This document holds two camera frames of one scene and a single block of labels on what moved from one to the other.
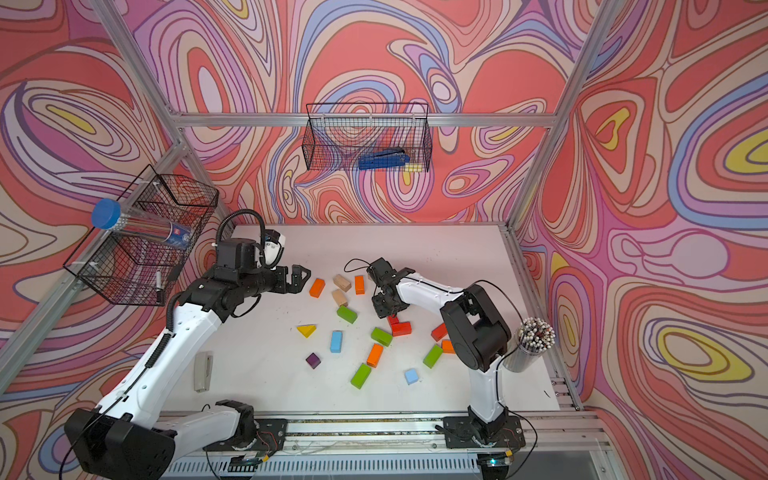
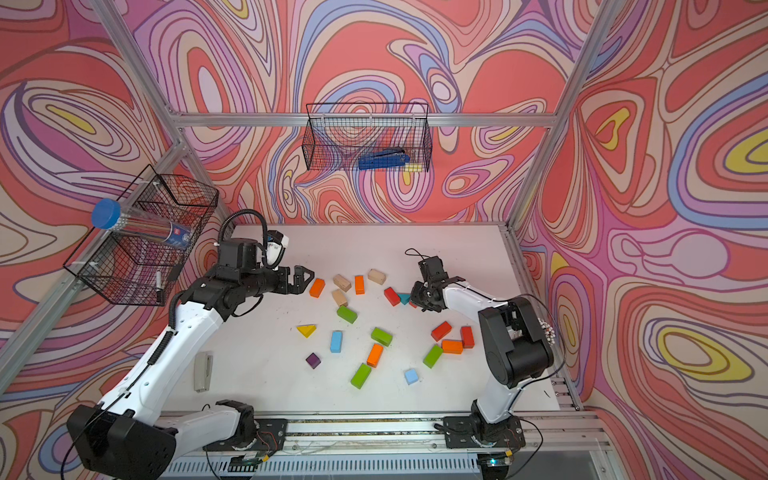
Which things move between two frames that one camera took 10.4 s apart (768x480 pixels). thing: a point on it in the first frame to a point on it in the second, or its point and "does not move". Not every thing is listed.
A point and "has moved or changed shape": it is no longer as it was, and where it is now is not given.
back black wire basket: [372, 136] does not move
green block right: [432, 356] does not move
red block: [401, 329] has moved or changed shape
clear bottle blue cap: [108, 214] does not move
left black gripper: [296, 283] does not move
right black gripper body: [386, 308] to [420, 296]
